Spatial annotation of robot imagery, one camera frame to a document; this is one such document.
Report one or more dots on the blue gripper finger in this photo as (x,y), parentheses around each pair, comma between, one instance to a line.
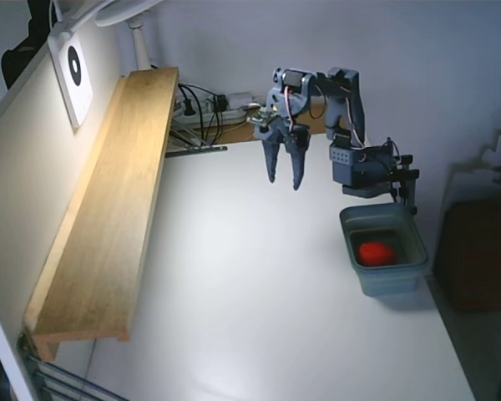
(272,158)
(299,163)

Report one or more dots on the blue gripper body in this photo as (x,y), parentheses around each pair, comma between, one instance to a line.
(272,138)

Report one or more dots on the red ball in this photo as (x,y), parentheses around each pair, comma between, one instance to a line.
(376,253)

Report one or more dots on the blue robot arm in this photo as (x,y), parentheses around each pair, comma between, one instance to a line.
(350,167)

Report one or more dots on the grey plastic container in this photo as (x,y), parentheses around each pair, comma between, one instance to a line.
(405,234)

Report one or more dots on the white power adapter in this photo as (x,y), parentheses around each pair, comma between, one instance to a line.
(240,99)

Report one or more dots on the white power strip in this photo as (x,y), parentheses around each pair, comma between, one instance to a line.
(229,115)

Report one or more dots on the black plug adapter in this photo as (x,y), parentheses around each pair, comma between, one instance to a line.
(220,103)

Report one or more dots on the black power plug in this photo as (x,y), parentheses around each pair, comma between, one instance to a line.
(188,108)

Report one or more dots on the black table clamp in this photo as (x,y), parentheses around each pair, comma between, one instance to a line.
(407,179)

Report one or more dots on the white desk lamp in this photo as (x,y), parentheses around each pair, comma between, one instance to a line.
(140,46)

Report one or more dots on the long wooden shelf board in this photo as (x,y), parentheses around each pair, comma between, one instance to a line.
(108,200)

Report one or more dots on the dark brown board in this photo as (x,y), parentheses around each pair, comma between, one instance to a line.
(480,255)

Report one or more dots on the white partition board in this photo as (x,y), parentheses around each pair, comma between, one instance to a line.
(21,175)

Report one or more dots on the black bag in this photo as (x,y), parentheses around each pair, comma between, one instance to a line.
(16,58)

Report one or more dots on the small wrist camera board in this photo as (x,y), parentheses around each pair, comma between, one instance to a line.
(262,118)

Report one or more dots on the aluminium rail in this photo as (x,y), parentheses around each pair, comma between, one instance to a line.
(192,150)

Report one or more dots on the aluminium frame rails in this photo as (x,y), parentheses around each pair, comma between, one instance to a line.
(67,382)

